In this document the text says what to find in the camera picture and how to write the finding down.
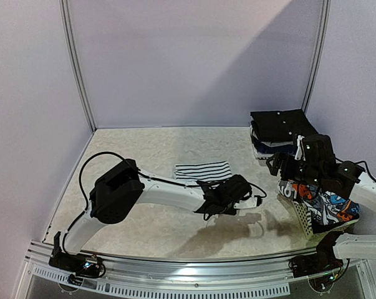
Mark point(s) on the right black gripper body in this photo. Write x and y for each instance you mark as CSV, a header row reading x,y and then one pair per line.
x,y
287,164

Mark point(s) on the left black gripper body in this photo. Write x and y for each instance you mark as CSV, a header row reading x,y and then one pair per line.
x,y
226,208

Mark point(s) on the black white striped shirt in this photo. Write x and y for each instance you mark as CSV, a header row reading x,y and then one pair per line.
x,y
206,172

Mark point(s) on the colourful graphic print garment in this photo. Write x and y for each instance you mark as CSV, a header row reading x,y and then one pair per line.
x,y
327,208

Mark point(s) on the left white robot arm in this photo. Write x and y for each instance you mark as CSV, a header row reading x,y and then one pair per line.
x,y
121,188

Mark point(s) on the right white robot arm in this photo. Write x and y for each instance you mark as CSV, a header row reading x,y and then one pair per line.
x,y
348,180

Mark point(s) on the white perforated laundry basket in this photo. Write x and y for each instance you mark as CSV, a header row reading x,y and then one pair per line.
x,y
311,228

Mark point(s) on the folded clothes stack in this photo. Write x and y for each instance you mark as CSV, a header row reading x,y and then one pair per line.
x,y
265,149

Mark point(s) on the black folded shirt with buttons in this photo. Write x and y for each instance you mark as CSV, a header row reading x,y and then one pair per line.
x,y
280,126

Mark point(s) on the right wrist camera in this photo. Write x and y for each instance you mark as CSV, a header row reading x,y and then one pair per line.
x,y
314,150

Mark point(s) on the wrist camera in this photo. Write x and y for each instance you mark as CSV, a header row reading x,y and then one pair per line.
x,y
314,150
252,202

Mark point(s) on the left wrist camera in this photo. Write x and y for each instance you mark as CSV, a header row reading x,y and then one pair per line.
x,y
252,202

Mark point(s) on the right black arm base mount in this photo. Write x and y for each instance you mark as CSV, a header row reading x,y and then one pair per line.
x,y
322,260

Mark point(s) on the aluminium front rail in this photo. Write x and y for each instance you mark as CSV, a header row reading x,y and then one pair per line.
x,y
268,276

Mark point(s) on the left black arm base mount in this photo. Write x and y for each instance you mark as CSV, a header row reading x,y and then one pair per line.
x,y
81,265

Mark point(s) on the right aluminium frame post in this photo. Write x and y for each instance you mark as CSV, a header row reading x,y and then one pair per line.
x,y
317,54

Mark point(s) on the aluminium frame post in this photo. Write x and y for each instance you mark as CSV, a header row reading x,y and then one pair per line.
x,y
317,54
75,64

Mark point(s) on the left aluminium frame post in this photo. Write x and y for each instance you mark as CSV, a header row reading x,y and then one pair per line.
x,y
75,64

